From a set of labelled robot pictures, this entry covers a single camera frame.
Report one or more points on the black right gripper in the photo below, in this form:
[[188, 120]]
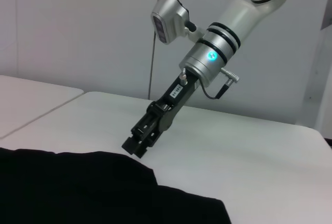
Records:
[[176, 97]]

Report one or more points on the black t-shirt with white print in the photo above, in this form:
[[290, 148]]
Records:
[[77, 190]]

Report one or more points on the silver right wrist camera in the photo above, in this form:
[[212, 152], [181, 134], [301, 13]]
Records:
[[168, 14]]

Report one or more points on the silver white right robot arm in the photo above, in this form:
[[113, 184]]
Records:
[[233, 19]]

